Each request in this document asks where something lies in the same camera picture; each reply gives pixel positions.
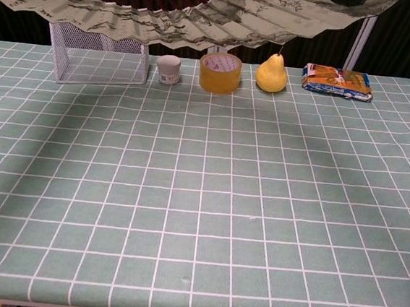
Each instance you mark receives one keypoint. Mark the blue orange snack packet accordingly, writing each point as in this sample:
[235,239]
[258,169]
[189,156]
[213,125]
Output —
[337,82]

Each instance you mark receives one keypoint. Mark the painted paper folding fan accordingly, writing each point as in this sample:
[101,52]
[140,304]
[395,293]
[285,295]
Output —
[203,19]

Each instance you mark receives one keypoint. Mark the yellow pear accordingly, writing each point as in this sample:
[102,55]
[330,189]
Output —
[271,76]

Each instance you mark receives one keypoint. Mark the white frame post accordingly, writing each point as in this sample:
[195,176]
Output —
[361,41]
[218,50]

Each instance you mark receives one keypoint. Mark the green checked tablecloth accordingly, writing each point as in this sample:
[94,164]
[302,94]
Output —
[277,189]

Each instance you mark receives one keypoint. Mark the yellowish packing tape roll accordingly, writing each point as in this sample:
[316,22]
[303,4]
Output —
[219,77]

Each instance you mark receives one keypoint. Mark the small white jar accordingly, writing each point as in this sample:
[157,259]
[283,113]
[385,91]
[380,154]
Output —
[168,66]

